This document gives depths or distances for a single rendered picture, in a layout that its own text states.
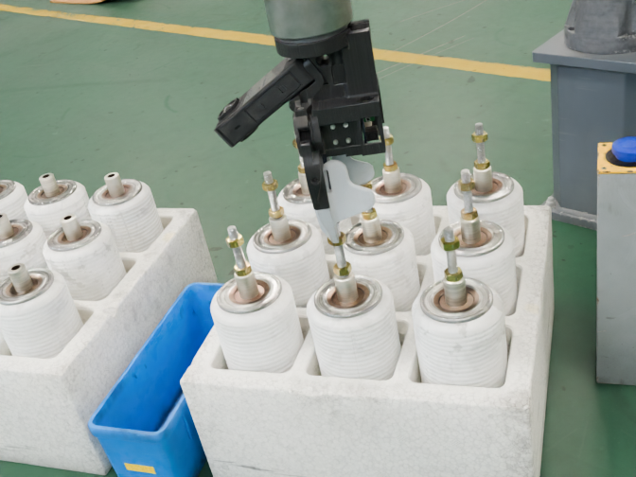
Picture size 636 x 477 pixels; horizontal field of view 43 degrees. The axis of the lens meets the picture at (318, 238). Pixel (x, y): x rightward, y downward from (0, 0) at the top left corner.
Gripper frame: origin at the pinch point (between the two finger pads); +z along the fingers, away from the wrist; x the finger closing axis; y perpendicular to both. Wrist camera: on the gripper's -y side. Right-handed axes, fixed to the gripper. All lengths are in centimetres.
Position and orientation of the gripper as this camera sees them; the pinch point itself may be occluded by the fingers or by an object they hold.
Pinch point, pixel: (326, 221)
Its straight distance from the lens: 82.7
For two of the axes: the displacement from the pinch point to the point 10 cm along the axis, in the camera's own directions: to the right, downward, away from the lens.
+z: 1.8, 8.4, 5.2
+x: 0.4, -5.3, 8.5
